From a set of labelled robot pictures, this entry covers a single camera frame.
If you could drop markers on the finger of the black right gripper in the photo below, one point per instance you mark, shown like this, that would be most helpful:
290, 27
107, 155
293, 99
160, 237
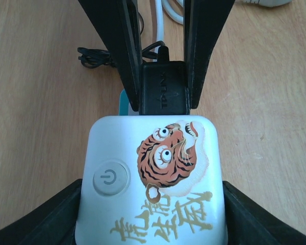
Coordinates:
203, 23
117, 24

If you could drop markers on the white tiger print plug adapter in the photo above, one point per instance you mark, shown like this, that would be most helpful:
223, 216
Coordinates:
152, 180

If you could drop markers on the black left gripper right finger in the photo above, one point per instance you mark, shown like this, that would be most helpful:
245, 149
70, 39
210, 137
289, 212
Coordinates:
249, 223

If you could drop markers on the teal power strip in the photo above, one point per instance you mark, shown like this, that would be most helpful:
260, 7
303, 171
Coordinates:
125, 108

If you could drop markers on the black power adapter with cable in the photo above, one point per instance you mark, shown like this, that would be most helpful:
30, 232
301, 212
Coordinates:
154, 84

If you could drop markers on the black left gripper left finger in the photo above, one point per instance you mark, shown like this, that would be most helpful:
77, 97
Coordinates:
53, 222

